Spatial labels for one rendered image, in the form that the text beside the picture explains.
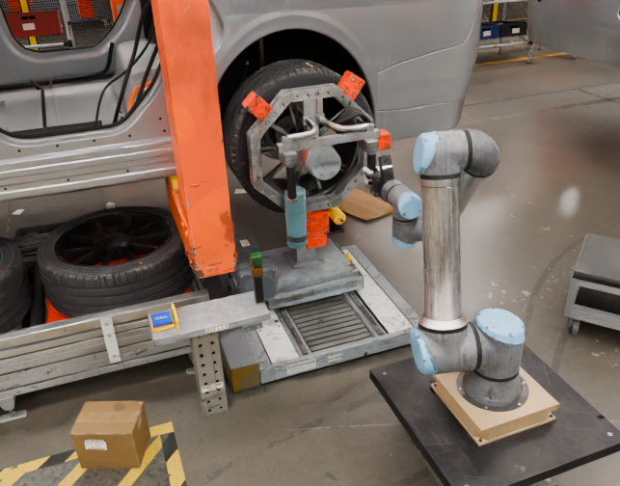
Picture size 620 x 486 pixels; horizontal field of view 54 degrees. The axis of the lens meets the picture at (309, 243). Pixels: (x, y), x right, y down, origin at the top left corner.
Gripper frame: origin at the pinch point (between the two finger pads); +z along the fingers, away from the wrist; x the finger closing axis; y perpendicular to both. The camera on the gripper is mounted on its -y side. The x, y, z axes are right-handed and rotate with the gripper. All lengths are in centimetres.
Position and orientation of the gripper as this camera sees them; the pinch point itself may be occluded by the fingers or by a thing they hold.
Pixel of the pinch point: (368, 166)
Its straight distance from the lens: 249.5
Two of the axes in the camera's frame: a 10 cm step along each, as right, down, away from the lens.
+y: 0.3, 8.7, 4.9
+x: 9.4, -1.9, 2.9
